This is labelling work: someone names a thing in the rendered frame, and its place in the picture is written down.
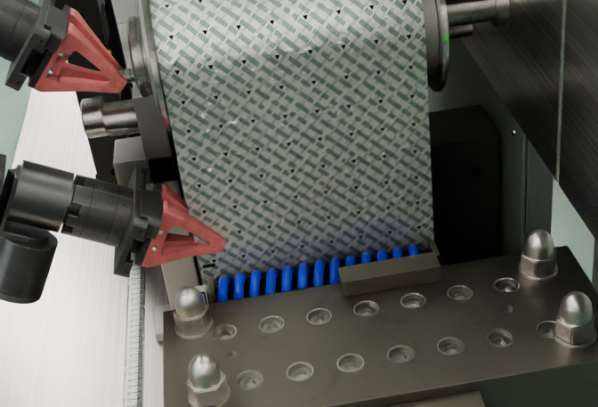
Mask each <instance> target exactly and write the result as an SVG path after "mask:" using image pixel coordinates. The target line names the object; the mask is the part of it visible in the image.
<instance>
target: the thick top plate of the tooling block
mask: <svg viewBox="0 0 598 407"><path fill-rule="evenodd" d="M554 248H555V250H556V264H557V265H558V273H557V274H556V276H555V277H553V278H552V279H551V280H548V281H532V280H529V279H526V278H525V277H523V276H522V275H521V274H520V272H519V263H520V262H521V253H516V254H511V255H505V256H495V257H490V258H484V259H479V260H473V261H468V262H463V263H457V264H451V265H441V266H440V271H441V281H435V282H429V283H424V284H418V285H413V286H407V287H402V288H396V289H387V290H381V291H376V292H370V293H365V294H359V295H354V296H348V297H344V296H343V292H342V289H341V286H340V282H338V283H333V284H328V285H322V286H316V287H310V288H305V289H295V290H289V291H284V292H279V293H273V294H268V295H262V296H257V297H246V298H241V299H235V300H230V301H224V302H219V303H213V304H209V310H210V314H211V316H212V317H213V320H214V326H213V328H212V330H211V331H210V332H209V333H208V334H206V335H205V336H204V337H202V338H196V339H185V338H181V337H179V336H178V335H177V334H176V332H175V328H174V326H175V321H174V313H173V311H174V310H170V311H164V312H163V400H164V407H191V406H190V404H189V400H188V395H189V392H188V388H187V384H186V381H187V380H188V378H189V373H188V371H189V365H190V361H191V360H192V359H193V358H194V357H195V356H196V355H198V354H210V355H212V356H213V358H215V360H216V361H217V362H218V364H219V366H220V370H221V371H222V372H223V373H224V374H225V376H226V379H227V384H228V386H229V387H230V400H229V401H228V402H227V403H226V404H225V405H224V406H223V407H383V406H388V405H394V404H398V403H408V402H414V401H419V400H424V399H430V398H434V397H440V396H445V395H455V394H461V393H466V392H471V391H476V390H479V391H480V393H481V397H482V400H483V402H484V404H485V406H486V407H598V293H597V291H596V290H595V288H594V286H593V284H592V283H591V281H590V280H589V279H588V277H587V276H586V274H585V272H584V270H583V269H582V267H581V265H580V264H579V262H578V260H577V259H576V258H575V256H574V255H573V253H572V251H571V250H570V248H569V246H568V245H565V246H560V247H554ZM572 291H579V292H582V293H584V294H585V295H587V296H588V298H589V299H590V301H591V303H592V308H593V313H594V314H595V317H594V328H595V330H596V333H597V337H596V340H595V342H594V343H593V344H592V345H591V346H589V347H586V348H581V349H573V348H568V347H566V346H562V345H561V344H559V343H558V342H557V341H556V340H555V339H554V335H553V330H554V326H555V325H556V318H557V315H558V312H559V309H560V306H561V302H562V300H563V298H564V297H565V296H566V295H567V294H569V293H570V292H572Z"/></svg>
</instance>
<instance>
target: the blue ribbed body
mask: <svg viewBox="0 0 598 407"><path fill-rule="evenodd" d="M420 254H421V253H420V250H419V247H418V246H417V245H416V244H412V245H410V246H409V249H408V256H414V255H420ZM392 256H393V258H398V257H404V256H405V254H404V251H403V248H401V247H396V248H395V249H394V250H393V253H392ZM387 259H390V258H389V255H388V252H387V251H386V250H385V249H380V250H379V251H378V253H377V261H382V260H387ZM371 262H375V261H374V258H373V256H372V254H371V253H369V252H364V253H363V254H362V258H361V263H362V264H365V263H371ZM349 265H360V264H359V262H358V259H357V257H356V256H355V255H348V256H347V257H346V261H345V266H349ZM339 267H343V263H342V261H341V259H340V258H339V257H337V256H336V257H333V258H332V259H331V261H330V267H329V269H327V265H326V263H325V261H323V260H322V259H319V260H317V261H316V262H315V265H314V272H313V271H312V269H311V267H310V265H309V264H308V263H306V262H302V263H300V264H299V268H298V274H296V271H295V268H294V267H293V266H292V265H285V266H284V268H283V272H282V277H281V275H280V273H279V270H278V269H277V268H275V267H271V268H270V269H269V270H268V271H267V274H266V280H265V277H264V275H263V272H261V271H260V270H254V271H253V272H252V273H251V277H250V280H249V279H248V277H247V275H246V274H245V273H238V274H237V275H236V276H235V280H234V282H233V280H232V278H231V277H230V276H229V275H223V276H222V277H221V278H220V279H219V282H218V287H217V288H215V293H216V298H217V302H218V303H219V302H224V301H228V299H229V300H235V299H241V298H244V297H257V296H260V294H261V296H262V295H268V294H273V293H276V292H277V293H279V292H284V291H289V290H295V289H305V288H310V287H316V286H322V285H328V284H333V283H338V282H339V274H338V268H339Z"/></svg>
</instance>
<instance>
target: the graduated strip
mask: <svg viewBox="0 0 598 407"><path fill-rule="evenodd" d="M131 260H133V266H132V269H131V272H130V273H129V276H128V288H127V308H126V329H125V368H124V389H123V407H143V391H144V343H145V294H146V267H143V266H139V265H135V264H134V253H131Z"/></svg>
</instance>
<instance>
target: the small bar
mask: <svg viewBox="0 0 598 407"><path fill-rule="evenodd" d="M338 274H339V282H340V286H341V289H342V292H343V296H344V297H348V296H354V295H359V294H365V293H370V292H376V291H381V290H387V289H396V288H402V287H407V286H413V285H418V284H424V283H429V282H435V281H441V271H440V263H439V260H438V258H437V257H436V254H435V252H431V253H425V254H420V255H414V256H404V257H398V258H393V259H387V260H382V261H376V262H371V263H365V264H360V265H349V266H344V267H339V268H338Z"/></svg>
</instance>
